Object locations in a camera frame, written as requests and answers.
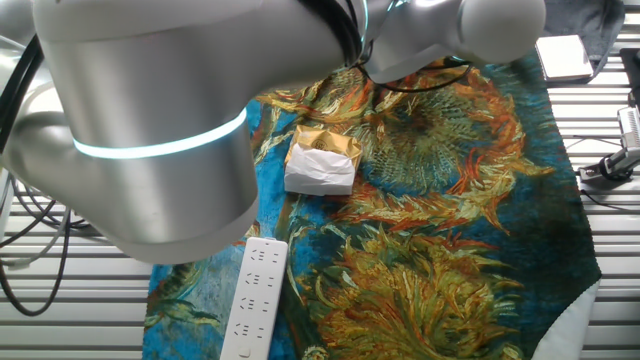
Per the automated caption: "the gold tissue pack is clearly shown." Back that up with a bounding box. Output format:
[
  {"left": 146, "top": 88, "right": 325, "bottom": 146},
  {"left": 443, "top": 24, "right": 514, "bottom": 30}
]
[{"left": 283, "top": 124, "right": 364, "bottom": 197}]

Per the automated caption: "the sunflower painting tablecloth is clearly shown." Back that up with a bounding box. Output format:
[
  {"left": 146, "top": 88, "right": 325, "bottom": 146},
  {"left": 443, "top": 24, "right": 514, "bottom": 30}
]
[{"left": 142, "top": 49, "right": 603, "bottom": 360}]

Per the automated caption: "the white power strip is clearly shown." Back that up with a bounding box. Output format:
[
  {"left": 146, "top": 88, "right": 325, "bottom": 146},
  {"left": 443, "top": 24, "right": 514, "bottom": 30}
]
[{"left": 219, "top": 236, "right": 290, "bottom": 360}]

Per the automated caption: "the white flat box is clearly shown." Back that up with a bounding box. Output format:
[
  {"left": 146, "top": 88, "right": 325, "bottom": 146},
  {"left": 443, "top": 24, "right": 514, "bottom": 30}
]
[{"left": 534, "top": 33, "right": 595, "bottom": 83}]

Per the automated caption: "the dark grey cloth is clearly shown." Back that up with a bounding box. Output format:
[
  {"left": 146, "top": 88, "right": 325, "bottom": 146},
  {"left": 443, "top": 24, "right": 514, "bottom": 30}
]
[{"left": 542, "top": 0, "right": 626, "bottom": 85}]

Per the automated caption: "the black panel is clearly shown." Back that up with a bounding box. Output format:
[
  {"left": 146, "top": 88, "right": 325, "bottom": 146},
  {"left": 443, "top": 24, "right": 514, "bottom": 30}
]
[{"left": 619, "top": 47, "right": 640, "bottom": 109}]

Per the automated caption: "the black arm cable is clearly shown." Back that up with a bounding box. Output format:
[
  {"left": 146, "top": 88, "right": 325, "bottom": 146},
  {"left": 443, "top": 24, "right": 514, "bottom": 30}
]
[{"left": 294, "top": 0, "right": 474, "bottom": 95}]

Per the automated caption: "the black floor cable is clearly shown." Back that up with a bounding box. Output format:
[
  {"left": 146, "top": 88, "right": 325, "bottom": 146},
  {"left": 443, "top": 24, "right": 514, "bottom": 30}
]
[{"left": 0, "top": 174, "right": 92, "bottom": 317}]

